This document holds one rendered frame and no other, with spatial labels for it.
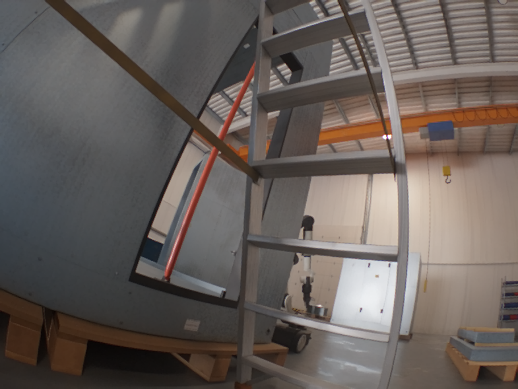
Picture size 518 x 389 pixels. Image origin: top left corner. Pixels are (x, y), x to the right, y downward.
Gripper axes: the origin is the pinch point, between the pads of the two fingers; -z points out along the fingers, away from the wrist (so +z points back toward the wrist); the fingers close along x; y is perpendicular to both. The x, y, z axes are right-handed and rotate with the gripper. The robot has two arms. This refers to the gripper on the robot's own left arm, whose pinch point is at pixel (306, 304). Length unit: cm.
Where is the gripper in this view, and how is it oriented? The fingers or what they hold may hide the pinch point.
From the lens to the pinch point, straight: 233.4
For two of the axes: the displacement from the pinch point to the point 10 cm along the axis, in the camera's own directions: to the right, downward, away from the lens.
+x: -0.3, -2.4, -9.7
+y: 10.0, 0.1, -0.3
